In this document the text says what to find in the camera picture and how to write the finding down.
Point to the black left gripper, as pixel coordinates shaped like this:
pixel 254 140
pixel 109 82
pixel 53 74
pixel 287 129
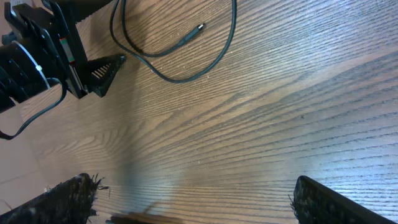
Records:
pixel 44 47

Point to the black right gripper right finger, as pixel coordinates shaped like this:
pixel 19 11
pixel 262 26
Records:
pixel 315 203

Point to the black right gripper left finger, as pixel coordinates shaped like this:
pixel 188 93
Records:
pixel 68 202

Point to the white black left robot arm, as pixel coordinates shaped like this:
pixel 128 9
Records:
pixel 44 48

